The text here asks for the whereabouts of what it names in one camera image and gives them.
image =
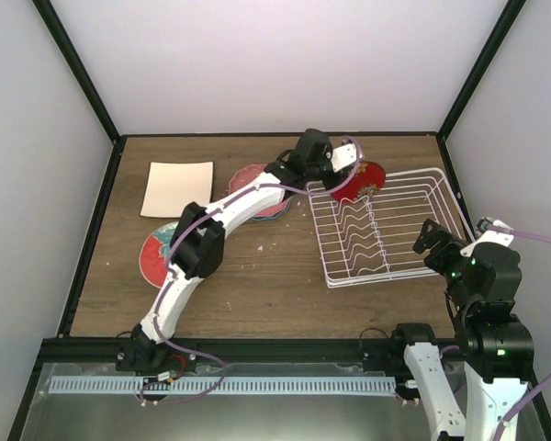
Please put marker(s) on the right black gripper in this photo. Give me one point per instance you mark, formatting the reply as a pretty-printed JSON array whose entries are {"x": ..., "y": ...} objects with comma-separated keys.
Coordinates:
[{"x": 426, "y": 241}]

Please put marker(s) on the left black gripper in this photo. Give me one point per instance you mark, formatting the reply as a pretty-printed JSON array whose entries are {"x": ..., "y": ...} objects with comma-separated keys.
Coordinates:
[{"x": 329, "y": 182}]

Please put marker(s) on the white wire dish rack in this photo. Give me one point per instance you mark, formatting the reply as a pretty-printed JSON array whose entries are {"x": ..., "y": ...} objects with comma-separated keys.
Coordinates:
[{"x": 370, "y": 240}]

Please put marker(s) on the small red floral plate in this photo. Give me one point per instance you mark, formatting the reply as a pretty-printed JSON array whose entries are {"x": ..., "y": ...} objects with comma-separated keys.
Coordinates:
[{"x": 367, "y": 181}]

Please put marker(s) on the pink dotted scalloped plate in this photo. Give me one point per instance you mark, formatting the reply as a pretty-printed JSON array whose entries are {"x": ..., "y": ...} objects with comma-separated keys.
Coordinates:
[{"x": 244, "y": 176}]

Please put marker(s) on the blue dotted scalloped plate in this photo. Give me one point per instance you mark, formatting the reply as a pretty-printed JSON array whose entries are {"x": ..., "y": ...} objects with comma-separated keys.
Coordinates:
[{"x": 272, "y": 212}]

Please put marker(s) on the beige square plate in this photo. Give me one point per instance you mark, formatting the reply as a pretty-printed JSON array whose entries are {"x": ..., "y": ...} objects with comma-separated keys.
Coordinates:
[{"x": 170, "y": 187}]

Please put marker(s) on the red teal flower plate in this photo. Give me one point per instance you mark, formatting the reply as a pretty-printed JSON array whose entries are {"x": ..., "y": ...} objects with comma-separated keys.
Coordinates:
[{"x": 153, "y": 253}]

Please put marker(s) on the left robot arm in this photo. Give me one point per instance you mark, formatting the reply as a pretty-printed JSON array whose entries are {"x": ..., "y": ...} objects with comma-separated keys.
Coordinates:
[{"x": 198, "y": 243}]

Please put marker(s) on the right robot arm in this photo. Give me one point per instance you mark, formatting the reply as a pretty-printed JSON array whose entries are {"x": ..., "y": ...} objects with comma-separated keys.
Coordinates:
[{"x": 482, "y": 278}]

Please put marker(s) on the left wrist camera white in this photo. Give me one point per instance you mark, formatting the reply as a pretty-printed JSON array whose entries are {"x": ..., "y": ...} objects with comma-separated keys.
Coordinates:
[{"x": 345, "y": 156}]

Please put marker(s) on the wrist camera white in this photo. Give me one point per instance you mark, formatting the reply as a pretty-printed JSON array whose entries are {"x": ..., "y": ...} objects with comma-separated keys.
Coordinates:
[
  {"x": 345, "y": 156},
  {"x": 489, "y": 231}
]

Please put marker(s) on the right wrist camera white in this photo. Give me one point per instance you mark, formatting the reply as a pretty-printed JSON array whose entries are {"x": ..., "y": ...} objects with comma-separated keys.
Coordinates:
[{"x": 489, "y": 231}]

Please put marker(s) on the white slotted cable duct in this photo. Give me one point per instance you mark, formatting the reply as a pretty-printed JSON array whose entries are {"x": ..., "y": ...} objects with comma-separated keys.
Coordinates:
[{"x": 186, "y": 386}]

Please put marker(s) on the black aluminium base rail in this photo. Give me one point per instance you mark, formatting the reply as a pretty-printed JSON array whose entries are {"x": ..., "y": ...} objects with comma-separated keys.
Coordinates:
[{"x": 373, "y": 353}]

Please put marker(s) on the black enclosure frame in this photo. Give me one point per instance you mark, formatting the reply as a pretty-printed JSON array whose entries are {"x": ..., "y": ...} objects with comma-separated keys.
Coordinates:
[{"x": 49, "y": 16}]

